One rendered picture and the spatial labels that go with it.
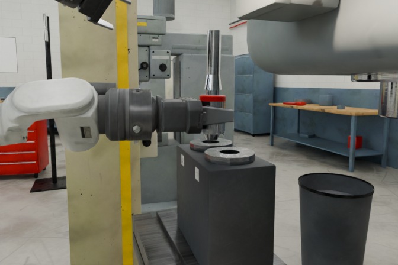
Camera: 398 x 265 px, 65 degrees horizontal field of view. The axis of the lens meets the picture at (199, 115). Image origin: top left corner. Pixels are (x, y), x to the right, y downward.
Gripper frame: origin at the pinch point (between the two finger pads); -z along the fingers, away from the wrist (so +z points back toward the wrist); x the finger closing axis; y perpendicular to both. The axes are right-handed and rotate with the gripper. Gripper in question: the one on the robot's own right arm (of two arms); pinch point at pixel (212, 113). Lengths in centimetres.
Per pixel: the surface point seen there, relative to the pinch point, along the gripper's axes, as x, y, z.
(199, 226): -3.7, 19.2, 2.8
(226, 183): -7.9, 10.1, -0.4
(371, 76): -36.5, -6.4, -0.5
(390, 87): -36.0, -5.7, -2.4
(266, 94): 640, 25, -305
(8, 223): 254, 129, 126
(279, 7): -38.9, -9.5, 7.2
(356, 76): -35.1, -6.4, -0.6
